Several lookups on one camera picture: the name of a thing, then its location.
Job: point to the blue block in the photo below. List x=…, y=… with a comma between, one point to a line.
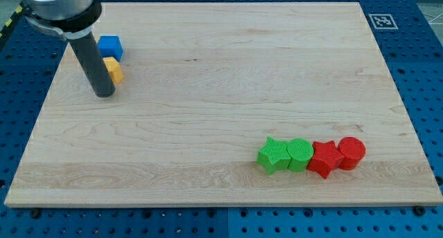
x=110, y=46

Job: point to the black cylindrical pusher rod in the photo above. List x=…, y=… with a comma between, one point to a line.
x=88, y=54

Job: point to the green cylinder block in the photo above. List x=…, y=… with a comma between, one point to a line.
x=301, y=152

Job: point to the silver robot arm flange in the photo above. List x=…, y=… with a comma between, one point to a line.
x=65, y=19

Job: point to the yellow block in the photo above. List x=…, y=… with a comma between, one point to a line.
x=114, y=69

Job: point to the green star block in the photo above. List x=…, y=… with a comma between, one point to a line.
x=273, y=156

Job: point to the red star block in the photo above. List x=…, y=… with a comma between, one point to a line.
x=326, y=158

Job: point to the red cylinder block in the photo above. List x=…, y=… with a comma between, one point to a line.
x=353, y=151

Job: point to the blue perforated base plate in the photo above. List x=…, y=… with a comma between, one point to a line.
x=413, y=54

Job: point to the white fiducial marker tag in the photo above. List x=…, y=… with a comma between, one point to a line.
x=383, y=21

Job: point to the wooden board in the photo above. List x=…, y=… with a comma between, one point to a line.
x=205, y=84

